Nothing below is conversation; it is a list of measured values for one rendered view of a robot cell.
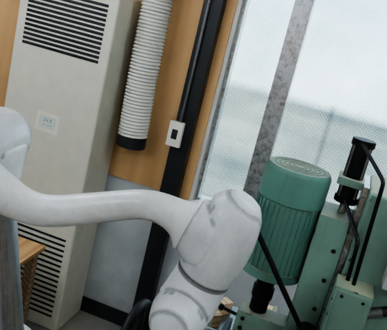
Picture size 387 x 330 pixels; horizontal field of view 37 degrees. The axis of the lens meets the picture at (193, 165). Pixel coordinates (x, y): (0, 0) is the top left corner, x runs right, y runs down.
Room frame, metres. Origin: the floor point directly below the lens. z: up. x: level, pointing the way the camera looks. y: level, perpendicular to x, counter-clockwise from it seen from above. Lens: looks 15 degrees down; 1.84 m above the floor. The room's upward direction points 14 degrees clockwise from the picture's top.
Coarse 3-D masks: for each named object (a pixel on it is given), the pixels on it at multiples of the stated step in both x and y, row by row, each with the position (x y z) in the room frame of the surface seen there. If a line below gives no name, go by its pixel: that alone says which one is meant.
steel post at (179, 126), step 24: (216, 0) 2.82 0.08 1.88; (216, 24) 2.82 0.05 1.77; (192, 72) 2.81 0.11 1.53; (192, 96) 2.82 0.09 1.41; (192, 120) 2.82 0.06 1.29; (168, 144) 2.81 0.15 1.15; (168, 168) 2.83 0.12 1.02; (168, 192) 2.82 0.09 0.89; (144, 264) 2.83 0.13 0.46; (144, 288) 2.83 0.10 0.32
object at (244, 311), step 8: (240, 304) 1.48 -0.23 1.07; (248, 304) 1.49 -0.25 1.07; (240, 312) 1.44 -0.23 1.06; (248, 312) 1.44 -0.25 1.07; (272, 312) 1.48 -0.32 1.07; (240, 320) 1.44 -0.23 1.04; (248, 320) 1.44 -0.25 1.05; (256, 320) 1.43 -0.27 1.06; (264, 320) 1.43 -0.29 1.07; (272, 320) 1.43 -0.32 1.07; (280, 320) 1.44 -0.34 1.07; (232, 328) 1.45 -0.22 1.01; (240, 328) 1.44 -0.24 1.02; (248, 328) 1.43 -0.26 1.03; (256, 328) 1.43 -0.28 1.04; (264, 328) 1.42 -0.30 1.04; (272, 328) 1.42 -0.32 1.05; (280, 328) 1.41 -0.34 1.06
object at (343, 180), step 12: (360, 144) 1.41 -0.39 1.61; (372, 144) 1.41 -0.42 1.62; (348, 156) 1.43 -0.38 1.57; (360, 156) 1.41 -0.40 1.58; (348, 168) 1.42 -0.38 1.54; (360, 168) 1.41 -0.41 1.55; (348, 180) 1.40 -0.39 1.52; (360, 180) 1.41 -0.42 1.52; (336, 192) 1.43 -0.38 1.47; (348, 192) 1.41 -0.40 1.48; (348, 204) 1.40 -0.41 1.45
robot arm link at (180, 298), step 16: (176, 272) 0.92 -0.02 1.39; (160, 288) 0.93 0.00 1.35; (176, 288) 0.90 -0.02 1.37; (192, 288) 0.89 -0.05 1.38; (160, 304) 0.87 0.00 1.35; (176, 304) 0.87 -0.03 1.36; (192, 304) 0.88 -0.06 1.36; (208, 304) 0.89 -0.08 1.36; (160, 320) 0.86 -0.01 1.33; (176, 320) 0.85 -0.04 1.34; (192, 320) 0.86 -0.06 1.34; (208, 320) 0.90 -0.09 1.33
